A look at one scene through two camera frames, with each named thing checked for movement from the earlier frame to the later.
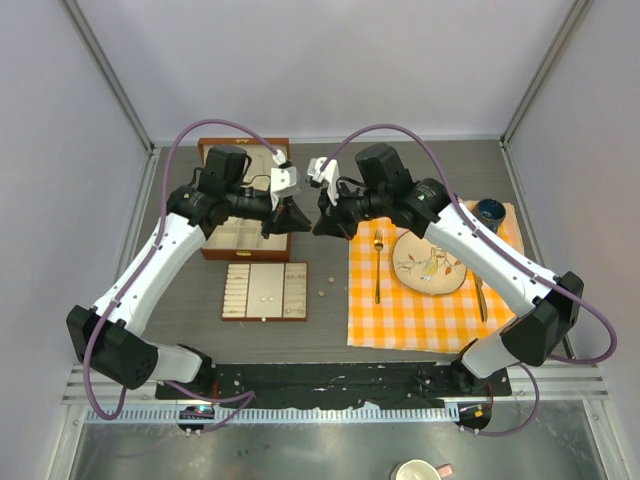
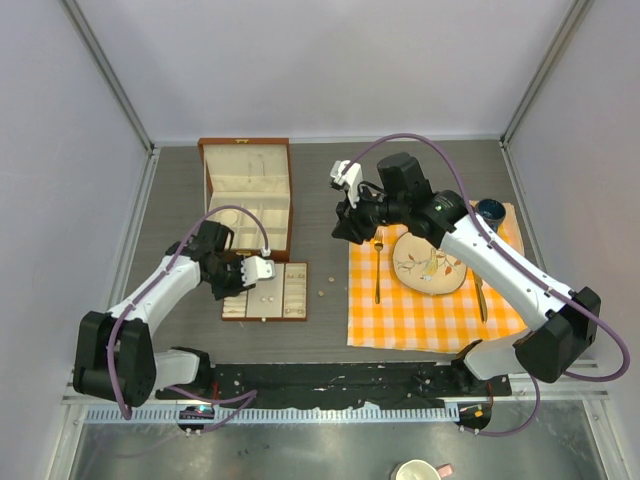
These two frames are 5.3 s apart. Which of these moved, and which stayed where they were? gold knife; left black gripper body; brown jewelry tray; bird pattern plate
Moved: left black gripper body
Stayed: brown jewelry tray; bird pattern plate; gold knife
